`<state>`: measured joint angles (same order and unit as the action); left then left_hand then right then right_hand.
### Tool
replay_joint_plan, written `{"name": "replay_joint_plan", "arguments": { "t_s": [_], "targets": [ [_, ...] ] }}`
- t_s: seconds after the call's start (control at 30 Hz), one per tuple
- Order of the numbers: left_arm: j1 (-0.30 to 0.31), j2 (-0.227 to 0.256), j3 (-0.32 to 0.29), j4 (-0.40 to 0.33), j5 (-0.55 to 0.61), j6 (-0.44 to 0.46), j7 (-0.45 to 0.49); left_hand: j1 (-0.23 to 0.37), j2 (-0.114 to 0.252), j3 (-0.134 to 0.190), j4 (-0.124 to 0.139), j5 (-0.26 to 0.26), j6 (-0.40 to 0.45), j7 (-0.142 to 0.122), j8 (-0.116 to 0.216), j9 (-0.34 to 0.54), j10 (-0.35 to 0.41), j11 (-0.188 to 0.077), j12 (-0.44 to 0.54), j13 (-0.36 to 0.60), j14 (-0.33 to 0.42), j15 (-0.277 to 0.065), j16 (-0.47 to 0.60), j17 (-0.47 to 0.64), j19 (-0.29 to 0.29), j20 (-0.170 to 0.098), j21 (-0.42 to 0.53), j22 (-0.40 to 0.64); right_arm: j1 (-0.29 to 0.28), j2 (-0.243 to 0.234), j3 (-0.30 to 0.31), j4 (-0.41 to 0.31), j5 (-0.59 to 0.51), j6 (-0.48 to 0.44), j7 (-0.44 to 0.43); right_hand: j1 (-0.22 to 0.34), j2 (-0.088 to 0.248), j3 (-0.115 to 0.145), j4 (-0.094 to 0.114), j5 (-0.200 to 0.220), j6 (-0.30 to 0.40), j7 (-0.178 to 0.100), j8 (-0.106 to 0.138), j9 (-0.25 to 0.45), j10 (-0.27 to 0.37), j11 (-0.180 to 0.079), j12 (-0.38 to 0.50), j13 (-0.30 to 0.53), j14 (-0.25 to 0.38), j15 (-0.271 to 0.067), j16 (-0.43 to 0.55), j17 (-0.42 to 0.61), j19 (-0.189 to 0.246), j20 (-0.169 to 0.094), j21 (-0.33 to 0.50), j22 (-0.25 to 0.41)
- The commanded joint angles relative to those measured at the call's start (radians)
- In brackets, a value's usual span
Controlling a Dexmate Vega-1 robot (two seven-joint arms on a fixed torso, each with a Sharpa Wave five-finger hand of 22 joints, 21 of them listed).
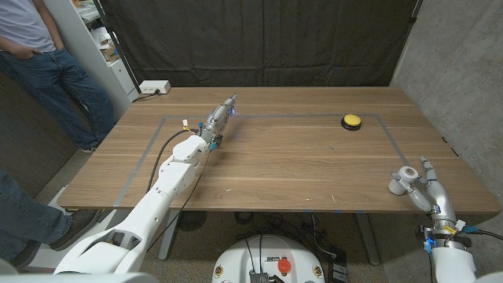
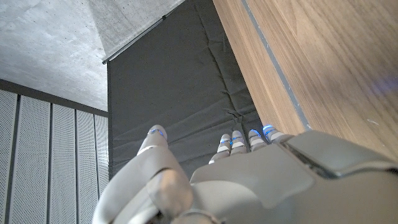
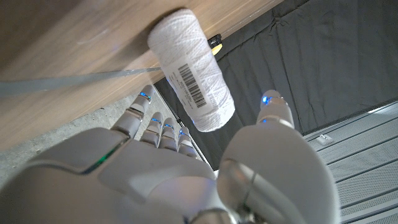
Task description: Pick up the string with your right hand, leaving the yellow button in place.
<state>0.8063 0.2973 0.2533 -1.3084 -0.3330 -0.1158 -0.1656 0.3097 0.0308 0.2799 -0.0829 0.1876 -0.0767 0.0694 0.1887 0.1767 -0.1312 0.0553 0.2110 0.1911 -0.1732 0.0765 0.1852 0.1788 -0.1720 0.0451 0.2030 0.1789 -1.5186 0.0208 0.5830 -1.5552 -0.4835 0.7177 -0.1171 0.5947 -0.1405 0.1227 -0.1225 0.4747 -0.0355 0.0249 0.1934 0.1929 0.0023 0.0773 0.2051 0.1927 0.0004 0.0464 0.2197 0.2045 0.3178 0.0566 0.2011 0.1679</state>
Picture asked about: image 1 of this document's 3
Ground black power brick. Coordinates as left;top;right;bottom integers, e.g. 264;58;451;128
328;251;349;283

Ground white tape roll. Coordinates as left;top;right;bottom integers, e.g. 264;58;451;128
387;165;420;197

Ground black round fan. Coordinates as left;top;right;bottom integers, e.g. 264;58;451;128
176;211;208;232

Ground brown cardboard box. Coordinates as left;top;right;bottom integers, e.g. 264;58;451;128
100;42;121;63

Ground white shelf cabinet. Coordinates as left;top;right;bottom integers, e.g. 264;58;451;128
42;0;141;115

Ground black backdrop curtain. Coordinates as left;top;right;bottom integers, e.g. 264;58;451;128
97;0;421;88

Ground person jeans dark shoes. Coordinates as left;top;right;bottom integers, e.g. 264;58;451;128
0;168;99;272

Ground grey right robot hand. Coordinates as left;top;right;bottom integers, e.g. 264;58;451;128
391;156;459;229

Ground black power strip cable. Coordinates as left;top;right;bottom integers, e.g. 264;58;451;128
131;89;161;104

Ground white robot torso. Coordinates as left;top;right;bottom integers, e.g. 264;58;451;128
211;234;326;283

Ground backdrop stand pole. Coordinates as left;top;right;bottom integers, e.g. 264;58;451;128
408;0;424;23
92;0;142;94

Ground person grey shirt jeans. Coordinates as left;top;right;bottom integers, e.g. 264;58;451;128
0;0;117;154

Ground white power strip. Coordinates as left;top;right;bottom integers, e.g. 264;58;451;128
139;79;172;95

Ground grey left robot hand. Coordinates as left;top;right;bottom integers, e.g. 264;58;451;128
199;93;239;153

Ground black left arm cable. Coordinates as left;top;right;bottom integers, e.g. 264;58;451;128
145;128;200;193

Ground grey table leg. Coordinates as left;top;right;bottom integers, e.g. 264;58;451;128
353;211;381;266
159;210;182;261

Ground yellow button black base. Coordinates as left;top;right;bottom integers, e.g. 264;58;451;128
340;113;363;132

